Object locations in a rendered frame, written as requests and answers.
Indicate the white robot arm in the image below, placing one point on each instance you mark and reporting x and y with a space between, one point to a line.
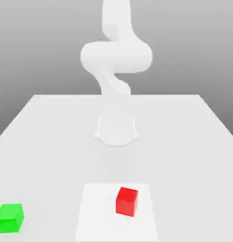
116 56

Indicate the small red cube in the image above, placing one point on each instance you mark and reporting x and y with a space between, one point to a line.
126 202

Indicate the small green cube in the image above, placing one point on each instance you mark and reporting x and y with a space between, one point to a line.
8 218

